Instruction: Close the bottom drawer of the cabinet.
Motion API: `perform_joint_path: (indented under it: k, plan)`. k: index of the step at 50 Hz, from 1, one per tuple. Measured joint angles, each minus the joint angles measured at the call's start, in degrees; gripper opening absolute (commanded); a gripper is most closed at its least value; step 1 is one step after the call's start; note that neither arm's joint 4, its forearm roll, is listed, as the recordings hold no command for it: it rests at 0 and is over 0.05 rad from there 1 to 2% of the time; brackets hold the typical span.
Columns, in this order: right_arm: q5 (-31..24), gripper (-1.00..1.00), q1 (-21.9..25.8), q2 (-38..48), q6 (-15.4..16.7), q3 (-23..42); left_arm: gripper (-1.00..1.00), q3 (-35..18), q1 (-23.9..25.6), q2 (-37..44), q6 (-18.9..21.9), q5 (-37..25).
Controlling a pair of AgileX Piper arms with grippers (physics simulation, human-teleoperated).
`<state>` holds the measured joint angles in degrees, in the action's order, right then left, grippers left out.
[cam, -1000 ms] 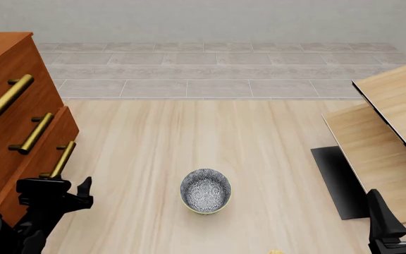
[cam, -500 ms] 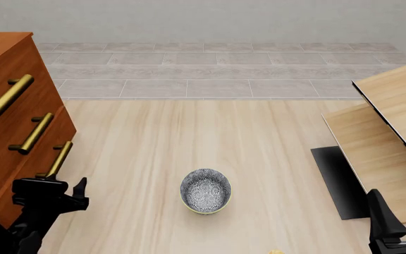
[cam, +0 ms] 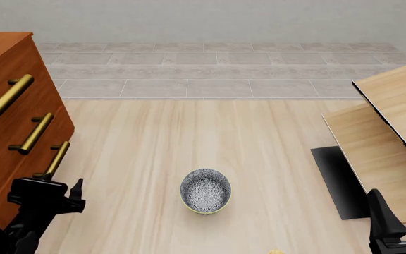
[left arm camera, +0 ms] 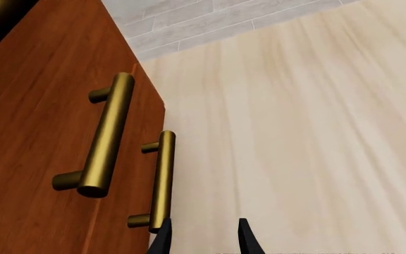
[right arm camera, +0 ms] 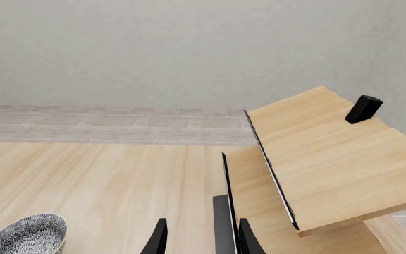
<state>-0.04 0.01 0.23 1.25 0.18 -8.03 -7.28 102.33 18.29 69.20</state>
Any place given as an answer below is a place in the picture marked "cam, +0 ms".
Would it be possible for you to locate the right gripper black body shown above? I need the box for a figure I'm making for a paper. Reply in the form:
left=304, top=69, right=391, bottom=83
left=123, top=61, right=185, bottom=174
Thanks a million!
left=369, top=237, right=406, bottom=254

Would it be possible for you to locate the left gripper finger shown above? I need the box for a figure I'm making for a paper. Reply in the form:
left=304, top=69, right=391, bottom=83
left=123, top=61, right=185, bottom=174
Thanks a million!
left=68, top=178, right=87, bottom=214

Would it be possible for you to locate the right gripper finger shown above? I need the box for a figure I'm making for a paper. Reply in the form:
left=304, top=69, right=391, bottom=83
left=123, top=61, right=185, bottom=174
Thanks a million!
left=367, top=188, right=406, bottom=243

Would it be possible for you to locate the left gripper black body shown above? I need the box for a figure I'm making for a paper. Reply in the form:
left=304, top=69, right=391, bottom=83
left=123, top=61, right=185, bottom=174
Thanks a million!
left=4, top=205, right=63, bottom=254

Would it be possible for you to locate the red-brown wooden drawer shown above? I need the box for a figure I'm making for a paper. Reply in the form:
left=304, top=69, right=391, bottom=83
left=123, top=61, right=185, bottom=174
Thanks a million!
left=0, top=105, right=75, bottom=230

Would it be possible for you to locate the red-brown wooden cabinet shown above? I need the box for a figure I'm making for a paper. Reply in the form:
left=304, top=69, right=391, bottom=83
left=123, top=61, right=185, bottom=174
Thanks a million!
left=0, top=32, right=75, bottom=230

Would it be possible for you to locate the pale wooden board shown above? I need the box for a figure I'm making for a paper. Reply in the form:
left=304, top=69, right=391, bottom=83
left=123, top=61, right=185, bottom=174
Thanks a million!
left=321, top=102, right=406, bottom=224
left=351, top=58, right=406, bottom=171

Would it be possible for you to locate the grey patterned bowl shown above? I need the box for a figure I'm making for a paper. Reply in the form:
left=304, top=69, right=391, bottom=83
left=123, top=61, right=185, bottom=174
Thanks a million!
left=179, top=168, right=233, bottom=216

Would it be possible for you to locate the long brass drawer handle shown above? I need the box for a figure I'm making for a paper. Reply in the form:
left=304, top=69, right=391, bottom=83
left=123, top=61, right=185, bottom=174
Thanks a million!
left=0, top=74, right=35, bottom=118
left=8, top=112, right=55, bottom=156
left=32, top=140, right=72, bottom=180

